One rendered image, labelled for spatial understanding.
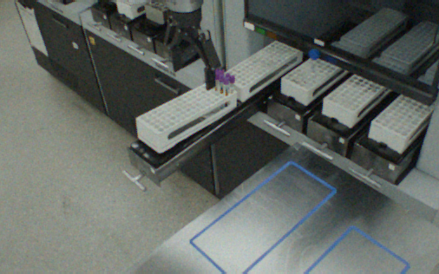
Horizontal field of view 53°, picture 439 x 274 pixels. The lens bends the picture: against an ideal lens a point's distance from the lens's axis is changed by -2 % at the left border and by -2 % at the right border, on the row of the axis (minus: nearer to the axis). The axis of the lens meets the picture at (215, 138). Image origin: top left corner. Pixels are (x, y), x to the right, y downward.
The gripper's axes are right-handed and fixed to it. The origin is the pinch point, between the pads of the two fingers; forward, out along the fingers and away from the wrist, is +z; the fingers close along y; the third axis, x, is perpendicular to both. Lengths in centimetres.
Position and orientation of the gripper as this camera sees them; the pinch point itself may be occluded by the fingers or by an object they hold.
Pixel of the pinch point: (193, 75)
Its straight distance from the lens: 122.9
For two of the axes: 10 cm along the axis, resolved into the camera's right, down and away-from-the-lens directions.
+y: 7.0, 4.5, -5.5
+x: 7.1, -5.1, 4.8
